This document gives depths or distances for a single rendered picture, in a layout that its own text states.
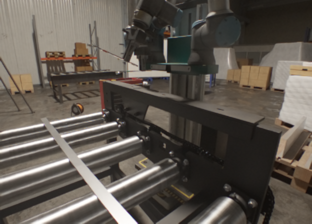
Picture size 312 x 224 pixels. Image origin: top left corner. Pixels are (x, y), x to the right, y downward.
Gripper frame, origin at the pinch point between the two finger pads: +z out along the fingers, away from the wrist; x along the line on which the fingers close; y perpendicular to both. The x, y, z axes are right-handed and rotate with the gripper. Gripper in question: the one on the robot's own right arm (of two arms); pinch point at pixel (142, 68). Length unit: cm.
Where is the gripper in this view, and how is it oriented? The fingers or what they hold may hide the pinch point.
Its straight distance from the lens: 113.6
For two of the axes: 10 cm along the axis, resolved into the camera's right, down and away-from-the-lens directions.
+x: 6.1, 2.2, -7.6
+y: -7.9, 1.7, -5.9
